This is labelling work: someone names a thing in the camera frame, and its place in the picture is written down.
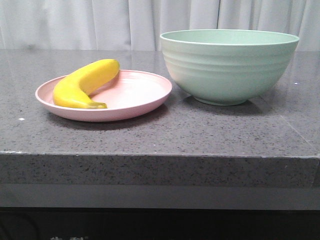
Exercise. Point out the white curtain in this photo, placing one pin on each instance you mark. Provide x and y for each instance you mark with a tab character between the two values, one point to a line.
137	24

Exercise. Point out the pink plate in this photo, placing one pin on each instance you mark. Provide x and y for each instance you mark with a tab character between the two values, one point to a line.
131	94

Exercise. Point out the green ribbed bowl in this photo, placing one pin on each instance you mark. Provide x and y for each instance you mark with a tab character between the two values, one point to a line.
226	67

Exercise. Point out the yellow banana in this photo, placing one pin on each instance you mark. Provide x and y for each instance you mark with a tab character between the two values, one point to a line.
74	90

